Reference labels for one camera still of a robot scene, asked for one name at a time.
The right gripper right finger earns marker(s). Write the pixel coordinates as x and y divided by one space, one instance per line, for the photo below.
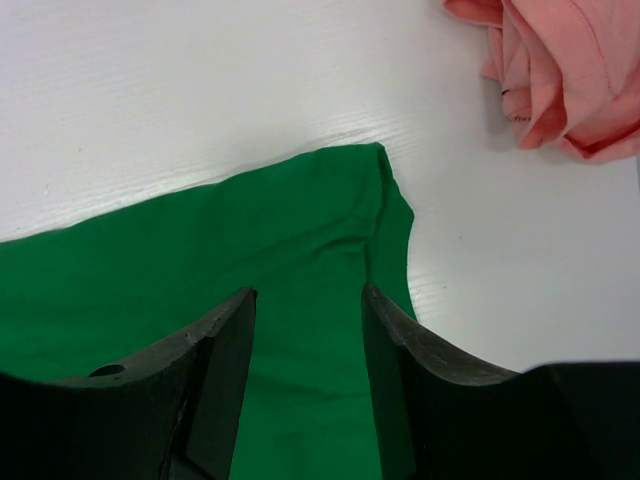
442 413

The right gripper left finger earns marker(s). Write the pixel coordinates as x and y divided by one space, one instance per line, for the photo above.
168 411

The green t shirt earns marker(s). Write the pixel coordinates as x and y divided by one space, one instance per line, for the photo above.
307 234

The pink t shirt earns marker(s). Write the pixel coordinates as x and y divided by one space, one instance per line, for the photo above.
568 72

